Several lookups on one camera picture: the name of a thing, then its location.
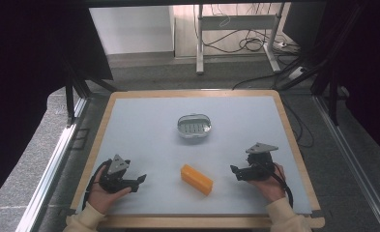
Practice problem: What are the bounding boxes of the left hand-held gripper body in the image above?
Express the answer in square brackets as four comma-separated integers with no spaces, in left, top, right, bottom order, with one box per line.
[99,154,140,194]

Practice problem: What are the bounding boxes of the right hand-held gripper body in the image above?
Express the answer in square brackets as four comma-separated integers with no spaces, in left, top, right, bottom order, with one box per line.
[235,142,279,182]

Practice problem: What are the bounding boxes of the orange soap bar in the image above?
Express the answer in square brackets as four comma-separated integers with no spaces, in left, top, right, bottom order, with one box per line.
[180,163,215,196]

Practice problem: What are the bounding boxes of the grey soap dish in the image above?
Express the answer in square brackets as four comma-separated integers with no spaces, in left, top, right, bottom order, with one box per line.
[176,113,212,139]

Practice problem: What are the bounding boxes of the person's left hand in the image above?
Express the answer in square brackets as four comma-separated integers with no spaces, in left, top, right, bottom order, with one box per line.
[87,165,132,216]

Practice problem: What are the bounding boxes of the person's right hand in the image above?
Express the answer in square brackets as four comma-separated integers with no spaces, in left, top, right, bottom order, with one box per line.
[248,162,288,204]

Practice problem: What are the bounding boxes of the black metal stand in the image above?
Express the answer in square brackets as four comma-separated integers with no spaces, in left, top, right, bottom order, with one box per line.
[276,6,365,127]
[61,57,118,129]

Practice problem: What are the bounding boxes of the white power strip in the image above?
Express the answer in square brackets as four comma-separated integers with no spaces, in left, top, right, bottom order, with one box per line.
[287,66,307,81]

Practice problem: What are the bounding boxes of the black curtain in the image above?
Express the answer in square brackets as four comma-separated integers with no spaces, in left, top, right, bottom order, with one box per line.
[282,0,380,156]
[0,0,114,211]

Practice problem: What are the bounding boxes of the white cabinet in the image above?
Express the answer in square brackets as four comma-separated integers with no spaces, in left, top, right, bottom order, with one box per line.
[89,6,176,56]

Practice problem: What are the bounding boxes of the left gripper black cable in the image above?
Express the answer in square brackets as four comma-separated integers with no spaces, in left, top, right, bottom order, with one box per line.
[81,159,113,211]

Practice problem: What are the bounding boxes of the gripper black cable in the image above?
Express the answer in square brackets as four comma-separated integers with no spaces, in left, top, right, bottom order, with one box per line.
[268,162,294,209]
[81,159,113,211]

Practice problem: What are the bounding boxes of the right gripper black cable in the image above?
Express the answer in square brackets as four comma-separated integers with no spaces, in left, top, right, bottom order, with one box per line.
[268,162,294,209]

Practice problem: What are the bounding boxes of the aluminium rail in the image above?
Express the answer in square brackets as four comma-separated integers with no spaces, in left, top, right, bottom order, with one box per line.
[15,96,90,232]
[311,95,380,232]

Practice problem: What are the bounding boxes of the black floor cables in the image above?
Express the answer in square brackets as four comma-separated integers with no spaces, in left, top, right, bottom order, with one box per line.
[203,28,303,91]

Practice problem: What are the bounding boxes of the white desk frame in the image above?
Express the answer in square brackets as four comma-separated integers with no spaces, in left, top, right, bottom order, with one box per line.
[195,3,287,75]

